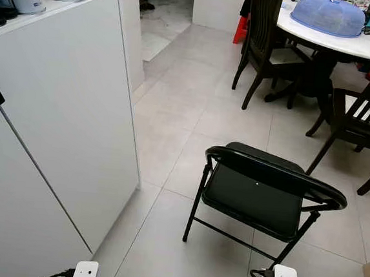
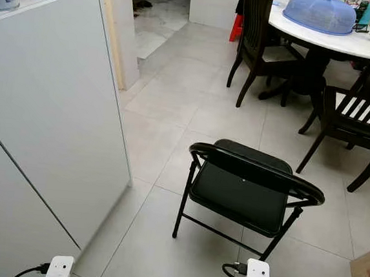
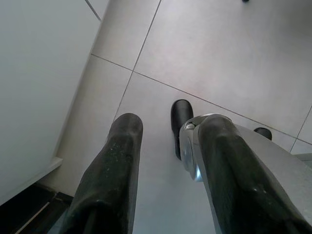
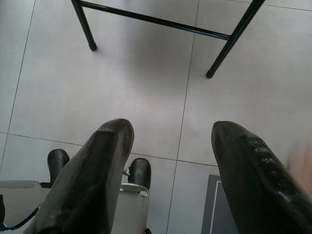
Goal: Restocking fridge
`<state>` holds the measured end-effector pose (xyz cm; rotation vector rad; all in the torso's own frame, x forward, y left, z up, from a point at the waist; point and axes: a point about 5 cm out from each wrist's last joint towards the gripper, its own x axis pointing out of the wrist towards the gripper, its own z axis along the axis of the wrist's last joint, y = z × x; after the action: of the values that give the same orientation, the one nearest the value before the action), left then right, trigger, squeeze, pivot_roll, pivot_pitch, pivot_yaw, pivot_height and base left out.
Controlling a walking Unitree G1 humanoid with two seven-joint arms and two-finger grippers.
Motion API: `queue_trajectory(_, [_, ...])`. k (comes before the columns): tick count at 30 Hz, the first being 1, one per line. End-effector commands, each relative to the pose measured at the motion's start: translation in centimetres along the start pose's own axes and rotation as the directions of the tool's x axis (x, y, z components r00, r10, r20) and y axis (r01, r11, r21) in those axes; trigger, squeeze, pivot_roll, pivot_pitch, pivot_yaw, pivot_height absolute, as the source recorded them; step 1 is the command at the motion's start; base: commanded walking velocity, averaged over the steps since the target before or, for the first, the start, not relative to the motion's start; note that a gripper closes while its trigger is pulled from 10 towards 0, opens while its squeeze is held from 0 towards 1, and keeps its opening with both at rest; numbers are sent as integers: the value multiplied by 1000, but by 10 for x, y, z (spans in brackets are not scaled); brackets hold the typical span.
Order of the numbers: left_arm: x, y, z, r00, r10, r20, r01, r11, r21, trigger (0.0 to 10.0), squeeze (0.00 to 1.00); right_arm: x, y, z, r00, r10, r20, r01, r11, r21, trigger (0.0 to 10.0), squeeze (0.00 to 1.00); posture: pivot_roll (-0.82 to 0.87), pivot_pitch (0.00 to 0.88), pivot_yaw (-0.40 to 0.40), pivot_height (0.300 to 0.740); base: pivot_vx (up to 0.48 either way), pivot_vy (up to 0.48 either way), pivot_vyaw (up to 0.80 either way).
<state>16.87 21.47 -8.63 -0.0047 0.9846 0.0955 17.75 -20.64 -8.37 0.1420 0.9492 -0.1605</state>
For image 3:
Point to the black robot left foot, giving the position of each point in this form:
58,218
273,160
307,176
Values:
181,114

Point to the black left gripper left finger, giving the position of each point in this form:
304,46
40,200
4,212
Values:
109,170

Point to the dark cabinet plinth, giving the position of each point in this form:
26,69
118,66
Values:
24,214

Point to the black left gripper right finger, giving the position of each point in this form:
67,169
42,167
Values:
234,175

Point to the white cabinet panel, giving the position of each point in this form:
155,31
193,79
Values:
36,73

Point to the black robot foot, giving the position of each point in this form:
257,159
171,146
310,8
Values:
263,132
181,114

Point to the black robot right foot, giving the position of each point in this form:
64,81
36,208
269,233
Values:
263,132

